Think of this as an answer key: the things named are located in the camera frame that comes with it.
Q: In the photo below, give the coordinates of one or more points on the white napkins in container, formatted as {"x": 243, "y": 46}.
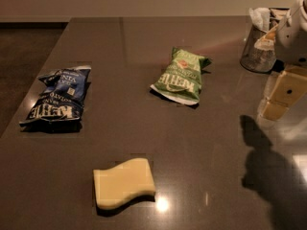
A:
{"x": 260, "y": 18}

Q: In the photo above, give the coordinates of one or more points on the yellow sponge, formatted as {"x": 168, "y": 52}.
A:
{"x": 119, "y": 185}

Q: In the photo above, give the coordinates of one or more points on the green jalapeno chip bag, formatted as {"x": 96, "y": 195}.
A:
{"x": 181, "y": 81}

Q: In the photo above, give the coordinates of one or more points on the metal mesh container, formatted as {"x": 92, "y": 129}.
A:
{"x": 259, "y": 54}

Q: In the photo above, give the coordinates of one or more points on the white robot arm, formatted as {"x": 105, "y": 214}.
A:
{"x": 288, "y": 39}

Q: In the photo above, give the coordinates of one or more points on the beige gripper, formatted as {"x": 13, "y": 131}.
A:
{"x": 292, "y": 43}

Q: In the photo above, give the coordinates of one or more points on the blue chip bag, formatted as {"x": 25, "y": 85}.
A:
{"x": 63, "y": 97}

